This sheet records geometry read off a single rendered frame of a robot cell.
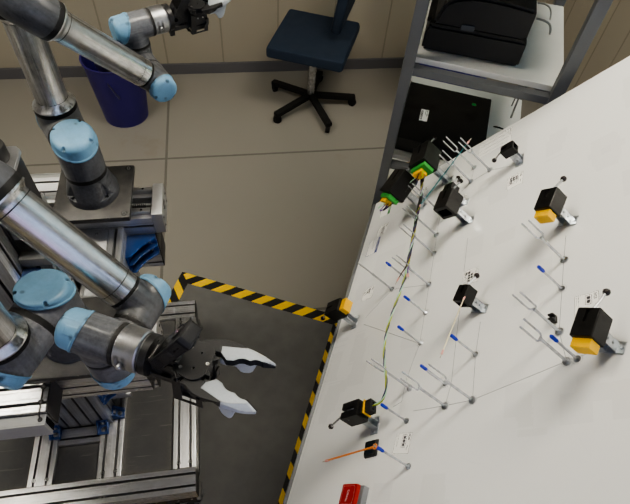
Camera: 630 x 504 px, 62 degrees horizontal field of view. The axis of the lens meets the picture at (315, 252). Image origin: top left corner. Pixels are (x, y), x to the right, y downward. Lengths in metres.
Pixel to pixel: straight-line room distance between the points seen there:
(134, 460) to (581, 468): 1.72
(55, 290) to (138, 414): 1.20
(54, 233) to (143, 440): 1.45
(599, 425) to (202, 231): 2.46
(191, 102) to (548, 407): 3.33
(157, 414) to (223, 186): 1.52
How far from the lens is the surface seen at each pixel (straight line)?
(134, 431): 2.36
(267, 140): 3.62
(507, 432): 1.11
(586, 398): 1.06
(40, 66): 1.61
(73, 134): 1.61
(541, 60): 1.91
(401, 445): 1.28
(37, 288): 1.29
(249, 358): 0.89
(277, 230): 3.08
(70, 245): 1.02
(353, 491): 1.29
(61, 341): 0.97
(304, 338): 2.69
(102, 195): 1.69
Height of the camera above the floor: 2.38
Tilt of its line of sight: 53 degrees down
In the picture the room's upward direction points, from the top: 6 degrees clockwise
